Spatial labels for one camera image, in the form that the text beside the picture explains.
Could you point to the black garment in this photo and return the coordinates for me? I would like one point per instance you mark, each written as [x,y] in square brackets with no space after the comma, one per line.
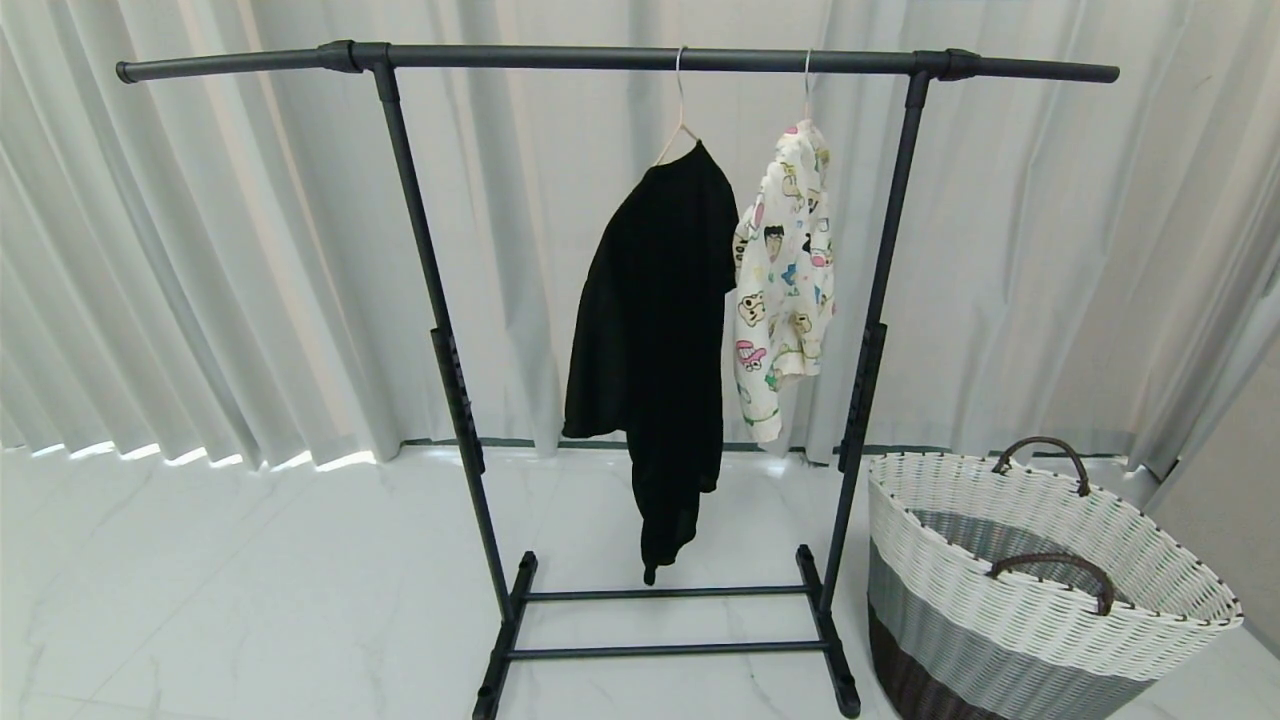
[650,320]

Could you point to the cream printed garment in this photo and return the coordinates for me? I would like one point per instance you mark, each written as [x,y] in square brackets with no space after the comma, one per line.
[785,300]

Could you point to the pink clothes hanger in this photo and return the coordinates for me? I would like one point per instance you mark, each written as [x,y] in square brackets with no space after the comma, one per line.
[680,100]
[806,90]

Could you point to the black clothes rack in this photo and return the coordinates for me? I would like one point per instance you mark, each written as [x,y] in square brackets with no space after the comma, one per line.
[600,59]

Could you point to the white laundry basket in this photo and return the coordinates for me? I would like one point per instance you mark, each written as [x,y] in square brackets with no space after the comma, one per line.
[960,600]

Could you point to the white curtain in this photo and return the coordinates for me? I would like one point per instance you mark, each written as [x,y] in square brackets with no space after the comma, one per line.
[250,250]

